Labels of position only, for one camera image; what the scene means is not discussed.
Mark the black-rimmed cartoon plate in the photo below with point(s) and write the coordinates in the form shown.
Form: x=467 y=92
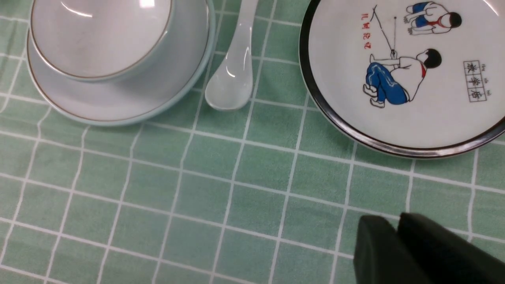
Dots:
x=412 y=78

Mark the light blue ceramic plate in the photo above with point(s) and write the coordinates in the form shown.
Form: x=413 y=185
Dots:
x=121 y=101

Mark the green checkered tablecloth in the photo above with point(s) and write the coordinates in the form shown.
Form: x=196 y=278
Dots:
x=271 y=193

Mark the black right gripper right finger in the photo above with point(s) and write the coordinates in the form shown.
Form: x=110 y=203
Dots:
x=445 y=257

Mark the light blue ceramic bowl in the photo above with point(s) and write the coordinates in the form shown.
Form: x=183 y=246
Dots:
x=101 y=40

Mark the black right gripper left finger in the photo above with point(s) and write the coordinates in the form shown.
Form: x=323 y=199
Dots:
x=381 y=257

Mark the plain white ceramic spoon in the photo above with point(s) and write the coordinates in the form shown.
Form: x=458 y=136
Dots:
x=230 y=87

